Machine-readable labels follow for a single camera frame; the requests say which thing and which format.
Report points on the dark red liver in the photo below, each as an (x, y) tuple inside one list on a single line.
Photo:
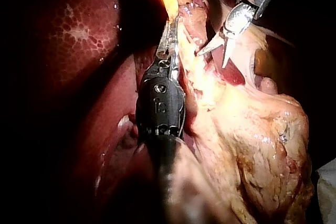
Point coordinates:
[(84, 51)]

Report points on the pale fatty tissue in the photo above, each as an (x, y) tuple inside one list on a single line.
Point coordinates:
[(252, 134)]

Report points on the right arm instrument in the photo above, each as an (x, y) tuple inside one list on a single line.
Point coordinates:
[(246, 11)]

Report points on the white cloth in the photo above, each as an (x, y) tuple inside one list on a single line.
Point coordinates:
[(328, 192)]

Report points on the right arm instrument jaw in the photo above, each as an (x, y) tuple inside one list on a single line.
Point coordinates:
[(228, 51), (211, 45)]

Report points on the left arm instrument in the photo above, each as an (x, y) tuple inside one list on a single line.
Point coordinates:
[(160, 103)]

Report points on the left arm instrument jaw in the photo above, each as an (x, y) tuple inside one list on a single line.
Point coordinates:
[(174, 51), (163, 43)]

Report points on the thin tube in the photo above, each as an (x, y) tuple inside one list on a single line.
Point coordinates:
[(195, 24)]

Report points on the dark left arm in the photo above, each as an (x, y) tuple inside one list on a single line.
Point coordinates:
[(168, 176)]

